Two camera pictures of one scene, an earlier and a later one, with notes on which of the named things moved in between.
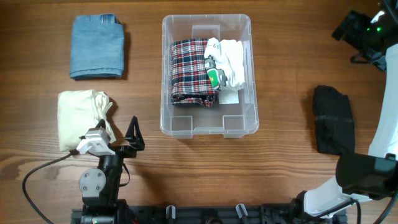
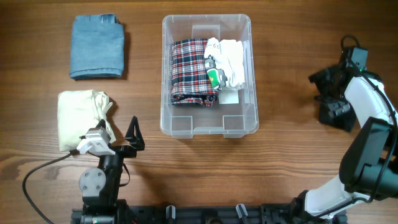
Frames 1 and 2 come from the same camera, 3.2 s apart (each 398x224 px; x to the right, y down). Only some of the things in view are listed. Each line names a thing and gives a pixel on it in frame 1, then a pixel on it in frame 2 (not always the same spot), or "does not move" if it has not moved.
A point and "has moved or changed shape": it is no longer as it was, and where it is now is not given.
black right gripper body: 359,35 → 324,79
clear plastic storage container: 208,76 does not move
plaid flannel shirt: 190,82 does not move
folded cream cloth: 78,112 does not move
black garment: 334,121 has moved or changed shape
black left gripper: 137,141 does not move
